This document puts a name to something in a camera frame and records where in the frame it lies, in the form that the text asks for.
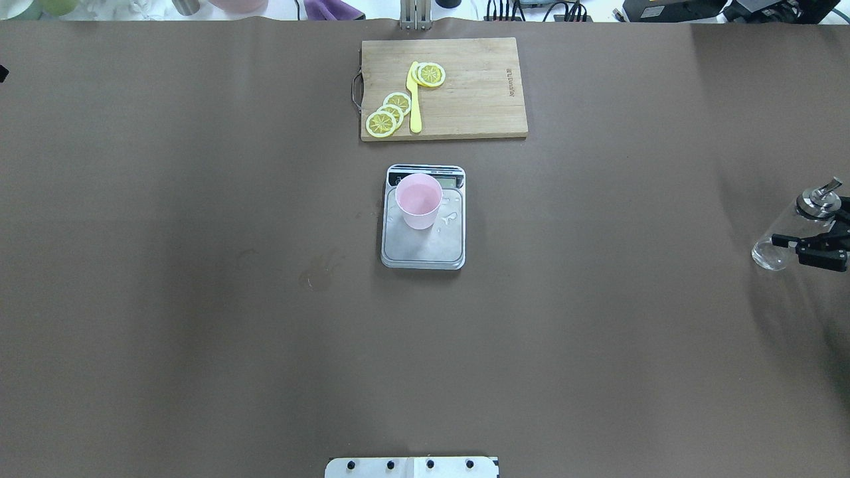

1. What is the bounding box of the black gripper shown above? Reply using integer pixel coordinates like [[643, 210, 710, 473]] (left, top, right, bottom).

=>
[[771, 197, 849, 272]]

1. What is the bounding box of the pink plastic cup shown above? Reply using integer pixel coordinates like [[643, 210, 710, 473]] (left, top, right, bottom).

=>
[[396, 173, 442, 230]]

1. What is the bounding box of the grey kitchen scale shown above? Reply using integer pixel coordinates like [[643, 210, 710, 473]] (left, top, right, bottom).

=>
[[381, 164, 466, 270]]

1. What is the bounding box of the black power strip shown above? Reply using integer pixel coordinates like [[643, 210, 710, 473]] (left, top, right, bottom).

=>
[[481, 1, 593, 23]]

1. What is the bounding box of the wooden cutting board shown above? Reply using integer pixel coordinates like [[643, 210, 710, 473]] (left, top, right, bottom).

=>
[[359, 37, 529, 142]]

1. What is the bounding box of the yellow plastic knife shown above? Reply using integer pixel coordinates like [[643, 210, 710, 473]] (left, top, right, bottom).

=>
[[406, 61, 422, 134]]

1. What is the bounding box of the lemon slice beside knife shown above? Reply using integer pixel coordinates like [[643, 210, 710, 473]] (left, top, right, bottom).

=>
[[412, 62, 447, 88]]

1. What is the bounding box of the purple cloth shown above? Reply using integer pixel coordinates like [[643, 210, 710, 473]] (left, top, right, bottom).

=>
[[303, 0, 365, 21]]

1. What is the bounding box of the green bottle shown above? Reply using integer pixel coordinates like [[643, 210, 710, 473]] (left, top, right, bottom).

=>
[[39, 0, 79, 17]]

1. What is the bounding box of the white pedestal base plate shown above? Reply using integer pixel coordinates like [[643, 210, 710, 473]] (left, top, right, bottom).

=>
[[324, 456, 501, 477]]

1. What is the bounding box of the aluminium frame post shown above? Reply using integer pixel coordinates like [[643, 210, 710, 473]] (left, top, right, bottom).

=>
[[398, 0, 433, 31]]

